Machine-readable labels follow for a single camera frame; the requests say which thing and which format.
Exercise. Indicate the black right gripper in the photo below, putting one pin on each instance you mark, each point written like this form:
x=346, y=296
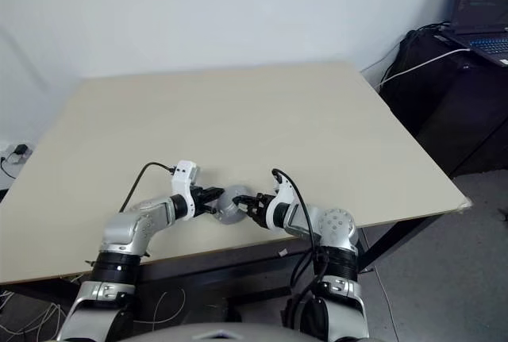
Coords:
x=262, y=209

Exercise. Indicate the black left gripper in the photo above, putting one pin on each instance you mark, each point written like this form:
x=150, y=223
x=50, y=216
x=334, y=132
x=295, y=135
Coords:
x=197, y=201

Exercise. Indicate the silver motor cover circuit board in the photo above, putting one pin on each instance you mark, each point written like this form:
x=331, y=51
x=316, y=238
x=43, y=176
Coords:
x=238, y=192

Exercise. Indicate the small grey round object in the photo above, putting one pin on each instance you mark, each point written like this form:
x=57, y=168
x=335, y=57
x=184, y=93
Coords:
x=228, y=215

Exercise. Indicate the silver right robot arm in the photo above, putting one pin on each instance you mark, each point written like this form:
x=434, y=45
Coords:
x=337, y=225

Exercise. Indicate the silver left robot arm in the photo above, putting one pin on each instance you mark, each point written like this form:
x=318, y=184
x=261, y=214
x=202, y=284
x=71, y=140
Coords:
x=123, y=231

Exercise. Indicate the small white tag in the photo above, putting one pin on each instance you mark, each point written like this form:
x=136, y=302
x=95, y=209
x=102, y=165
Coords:
x=282, y=253

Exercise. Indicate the white power strip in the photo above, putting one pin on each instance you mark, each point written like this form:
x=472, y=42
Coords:
x=26, y=158

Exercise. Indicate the black power adapter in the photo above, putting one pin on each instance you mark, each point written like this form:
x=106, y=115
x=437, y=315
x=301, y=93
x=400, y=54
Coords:
x=20, y=149

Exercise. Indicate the black fabric covered cabinet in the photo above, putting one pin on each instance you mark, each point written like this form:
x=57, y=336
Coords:
x=456, y=112

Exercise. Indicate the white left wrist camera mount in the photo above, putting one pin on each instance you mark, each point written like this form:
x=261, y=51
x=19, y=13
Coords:
x=180, y=185

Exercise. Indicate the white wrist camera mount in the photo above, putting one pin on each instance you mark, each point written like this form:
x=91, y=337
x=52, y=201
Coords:
x=180, y=185
x=283, y=195

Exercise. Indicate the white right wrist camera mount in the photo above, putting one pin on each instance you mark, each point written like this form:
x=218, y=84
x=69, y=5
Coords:
x=283, y=195

